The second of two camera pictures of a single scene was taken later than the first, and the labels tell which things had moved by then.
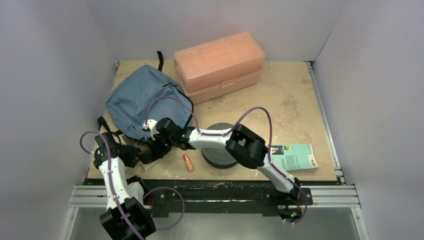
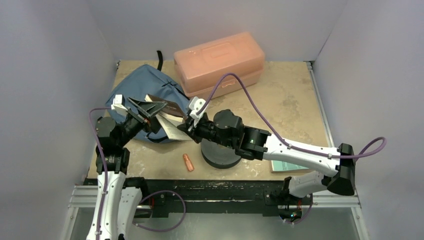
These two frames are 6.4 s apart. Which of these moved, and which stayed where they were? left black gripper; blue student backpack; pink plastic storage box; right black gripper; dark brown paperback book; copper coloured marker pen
Moved: dark brown paperback book; right black gripper; left black gripper
Stayed: pink plastic storage box; blue student backpack; copper coloured marker pen
